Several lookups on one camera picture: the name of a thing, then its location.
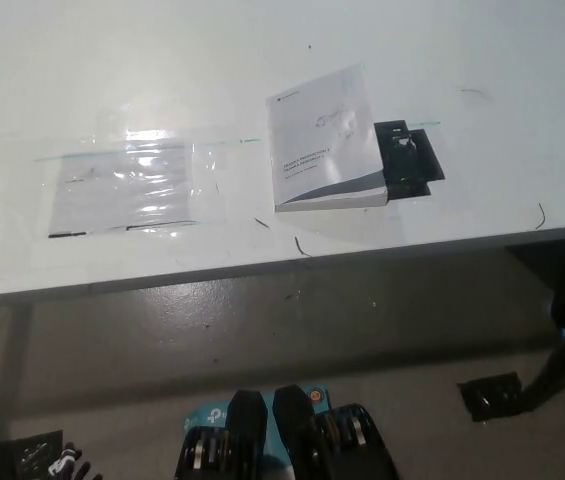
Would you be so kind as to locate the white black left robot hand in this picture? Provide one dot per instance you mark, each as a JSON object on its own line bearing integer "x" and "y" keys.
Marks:
{"x": 64, "y": 462}

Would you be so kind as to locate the white paperback manual book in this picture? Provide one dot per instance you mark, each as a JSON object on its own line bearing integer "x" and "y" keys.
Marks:
{"x": 322, "y": 145}

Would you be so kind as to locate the black floor plate left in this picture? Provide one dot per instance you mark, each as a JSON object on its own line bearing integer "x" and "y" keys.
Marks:
{"x": 29, "y": 452}

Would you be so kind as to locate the black table foot plate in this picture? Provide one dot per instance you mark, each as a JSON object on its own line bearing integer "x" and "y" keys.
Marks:
{"x": 492, "y": 397}

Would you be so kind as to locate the teal TP-Link box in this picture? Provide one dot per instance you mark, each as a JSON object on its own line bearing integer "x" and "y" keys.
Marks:
{"x": 204, "y": 415}

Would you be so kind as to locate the clear plastic sheet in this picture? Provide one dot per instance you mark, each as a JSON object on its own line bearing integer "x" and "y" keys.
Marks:
{"x": 127, "y": 190}

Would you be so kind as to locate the black flat bracket part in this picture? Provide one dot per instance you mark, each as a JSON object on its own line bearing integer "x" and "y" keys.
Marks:
{"x": 414, "y": 160}

